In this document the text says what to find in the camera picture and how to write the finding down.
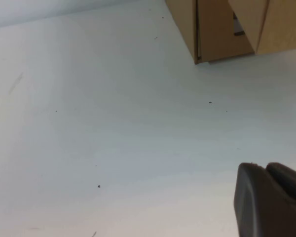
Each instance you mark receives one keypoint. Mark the brown cardboard shoe box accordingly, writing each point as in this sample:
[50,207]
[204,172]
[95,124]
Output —
[212,37]

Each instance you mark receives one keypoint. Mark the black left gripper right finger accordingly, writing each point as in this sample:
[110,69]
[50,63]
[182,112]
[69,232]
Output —
[288,185]

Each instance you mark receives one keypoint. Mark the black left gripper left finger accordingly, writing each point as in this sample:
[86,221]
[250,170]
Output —
[259,209]

